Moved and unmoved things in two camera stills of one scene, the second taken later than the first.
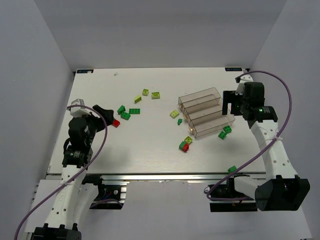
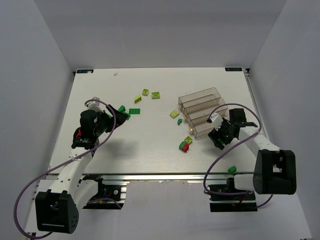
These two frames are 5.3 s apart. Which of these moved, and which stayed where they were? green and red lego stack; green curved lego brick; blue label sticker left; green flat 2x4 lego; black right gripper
Moved: black right gripper
Stayed: green and red lego stack; green flat 2x4 lego; blue label sticker left; green curved lego brick
